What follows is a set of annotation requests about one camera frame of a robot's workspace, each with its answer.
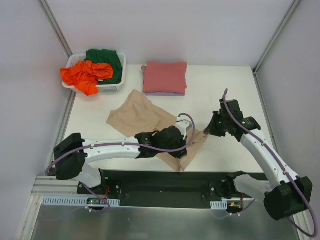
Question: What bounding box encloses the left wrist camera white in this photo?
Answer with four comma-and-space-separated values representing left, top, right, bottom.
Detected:
175, 116, 193, 140

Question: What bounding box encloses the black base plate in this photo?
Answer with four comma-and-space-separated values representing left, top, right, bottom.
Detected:
77, 169, 268, 208

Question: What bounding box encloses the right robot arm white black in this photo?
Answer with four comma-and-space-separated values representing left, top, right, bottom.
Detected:
204, 99, 313, 221

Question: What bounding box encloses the left aluminium frame post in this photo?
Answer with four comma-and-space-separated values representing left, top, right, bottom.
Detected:
38, 0, 73, 58

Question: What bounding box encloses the green t shirt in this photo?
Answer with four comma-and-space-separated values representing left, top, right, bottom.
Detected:
84, 48, 123, 86

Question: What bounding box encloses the right white cable duct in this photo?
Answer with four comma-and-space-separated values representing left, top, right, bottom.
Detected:
210, 200, 228, 211

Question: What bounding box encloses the aluminium frame post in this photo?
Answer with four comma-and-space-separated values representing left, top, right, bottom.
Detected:
38, 0, 73, 58
252, 0, 302, 76

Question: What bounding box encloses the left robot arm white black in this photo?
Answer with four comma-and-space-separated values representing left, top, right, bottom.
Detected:
53, 125, 187, 195

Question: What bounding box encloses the left white cable duct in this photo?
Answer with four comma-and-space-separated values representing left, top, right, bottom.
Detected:
42, 196, 108, 208

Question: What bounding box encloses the white cable duct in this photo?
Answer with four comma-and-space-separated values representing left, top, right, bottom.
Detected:
210, 200, 228, 211
42, 196, 108, 208

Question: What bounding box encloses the pink folded t shirt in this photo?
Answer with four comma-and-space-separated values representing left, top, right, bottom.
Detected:
141, 61, 188, 96

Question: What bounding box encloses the white plastic basket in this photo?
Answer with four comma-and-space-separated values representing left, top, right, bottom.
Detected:
60, 49, 127, 96

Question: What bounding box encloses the lavender folded t shirt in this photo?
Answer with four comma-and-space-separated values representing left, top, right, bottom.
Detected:
145, 92, 185, 97

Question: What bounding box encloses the right aluminium frame post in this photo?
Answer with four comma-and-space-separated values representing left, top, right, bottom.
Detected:
252, 0, 302, 76

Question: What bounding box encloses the beige t shirt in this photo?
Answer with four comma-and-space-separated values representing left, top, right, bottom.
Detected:
106, 89, 208, 173

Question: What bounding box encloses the orange t shirt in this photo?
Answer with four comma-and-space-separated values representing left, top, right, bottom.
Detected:
60, 60, 114, 96

